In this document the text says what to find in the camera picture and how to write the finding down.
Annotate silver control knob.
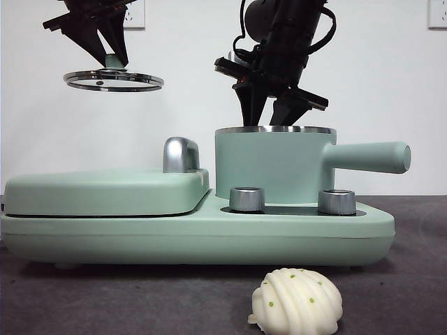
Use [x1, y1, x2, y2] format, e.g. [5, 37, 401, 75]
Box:
[317, 189, 357, 215]
[228, 186, 265, 213]

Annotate glass pot lid green knob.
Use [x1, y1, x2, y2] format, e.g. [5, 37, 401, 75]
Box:
[63, 53, 165, 94]

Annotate silver griddle cover handle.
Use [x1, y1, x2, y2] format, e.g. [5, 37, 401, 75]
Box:
[162, 137, 201, 174]

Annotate green pot with side handle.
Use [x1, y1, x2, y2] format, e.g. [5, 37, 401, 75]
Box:
[214, 124, 412, 206]

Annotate thin black cable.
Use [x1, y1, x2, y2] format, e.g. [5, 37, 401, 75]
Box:
[231, 0, 249, 54]

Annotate green griddle cover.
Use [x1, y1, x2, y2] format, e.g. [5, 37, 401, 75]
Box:
[3, 168, 212, 218]

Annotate thick black looped cable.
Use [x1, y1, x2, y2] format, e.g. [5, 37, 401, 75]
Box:
[306, 6, 338, 57]

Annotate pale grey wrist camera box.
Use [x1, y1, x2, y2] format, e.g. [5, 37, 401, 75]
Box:
[226, 50, 247, 66]

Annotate white wall socket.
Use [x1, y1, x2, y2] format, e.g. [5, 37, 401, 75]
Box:
[122, 0, 146, 29]
[428, 0, 447, 29]

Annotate pleated white bun green specks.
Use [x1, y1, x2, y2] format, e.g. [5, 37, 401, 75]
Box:
[247, 267, 343, 332]

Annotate green breakfast machine base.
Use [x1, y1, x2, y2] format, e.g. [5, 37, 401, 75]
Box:
[0, 195, 396, 271]

